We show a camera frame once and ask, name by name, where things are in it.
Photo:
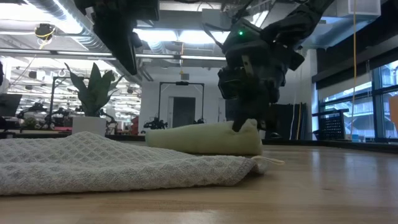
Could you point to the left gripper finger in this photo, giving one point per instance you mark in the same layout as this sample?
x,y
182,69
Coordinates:
x,y
121,40

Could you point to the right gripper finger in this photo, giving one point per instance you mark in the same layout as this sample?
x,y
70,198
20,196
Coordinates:
x,y
265,112
245,110

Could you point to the green microfiber towel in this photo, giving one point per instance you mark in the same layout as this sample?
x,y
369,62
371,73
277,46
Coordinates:
x,y
199,138

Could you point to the grey waffle towel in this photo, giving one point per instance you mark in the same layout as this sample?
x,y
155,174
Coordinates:
x,y
93,161

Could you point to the black leaning boards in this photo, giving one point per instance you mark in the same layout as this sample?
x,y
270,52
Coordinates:
x,y
286,121

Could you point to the green artificial plant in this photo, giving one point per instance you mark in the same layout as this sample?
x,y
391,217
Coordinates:
x,y
93,93

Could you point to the black perforated cart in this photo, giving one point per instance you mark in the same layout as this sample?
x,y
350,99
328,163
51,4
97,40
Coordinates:
x,y
331,126

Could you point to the white plant pot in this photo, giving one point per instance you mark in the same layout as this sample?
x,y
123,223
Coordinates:
x,y
89,128

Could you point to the dark monitor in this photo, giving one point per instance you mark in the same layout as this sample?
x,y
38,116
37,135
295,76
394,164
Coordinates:
x,y
11,105

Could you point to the black gantry frame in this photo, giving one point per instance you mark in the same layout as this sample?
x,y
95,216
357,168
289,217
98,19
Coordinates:
x,y
182,83

